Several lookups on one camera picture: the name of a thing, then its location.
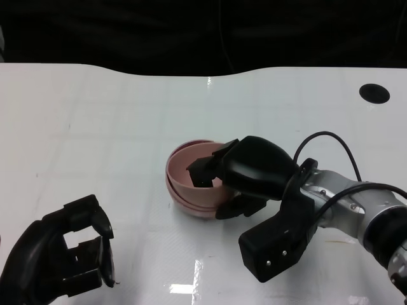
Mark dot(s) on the round black table grommet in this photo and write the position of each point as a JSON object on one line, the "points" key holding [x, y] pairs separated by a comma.
{"points": [[374, 93]]}

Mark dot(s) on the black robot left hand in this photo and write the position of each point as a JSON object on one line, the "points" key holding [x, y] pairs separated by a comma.
{"points": [[35, 263]]}

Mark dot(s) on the black backdrop cloth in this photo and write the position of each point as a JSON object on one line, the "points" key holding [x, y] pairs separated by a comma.
{"points": [[127, 31]]}

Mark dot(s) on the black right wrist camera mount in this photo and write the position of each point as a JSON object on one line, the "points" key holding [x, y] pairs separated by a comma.
{"points": [[270, 248]]}

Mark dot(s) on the pink plastic bowl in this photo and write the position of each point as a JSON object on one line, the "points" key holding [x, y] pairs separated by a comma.
{"points": [[197, 195], [197, 209], [203, 216]]}

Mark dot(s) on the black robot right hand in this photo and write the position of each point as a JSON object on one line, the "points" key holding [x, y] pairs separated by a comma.
{"points": [[257, 168]]}

